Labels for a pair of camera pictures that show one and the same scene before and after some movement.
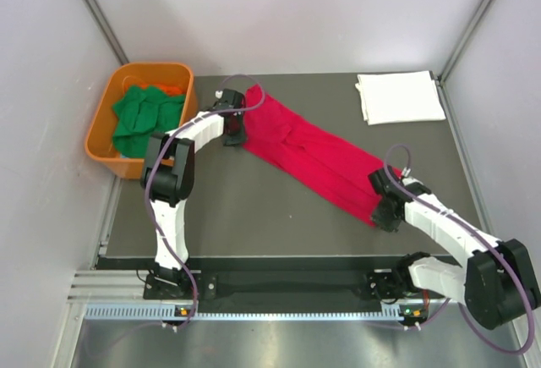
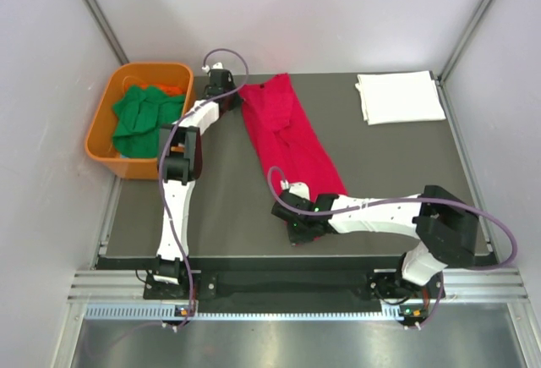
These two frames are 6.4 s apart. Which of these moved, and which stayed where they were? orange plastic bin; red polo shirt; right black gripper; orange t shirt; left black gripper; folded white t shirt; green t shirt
Moved: red polo shirt; left black gripper; right black gripper
Stayed: orange t shirt; orange plastic bin; green t shirt; folded white t shirt
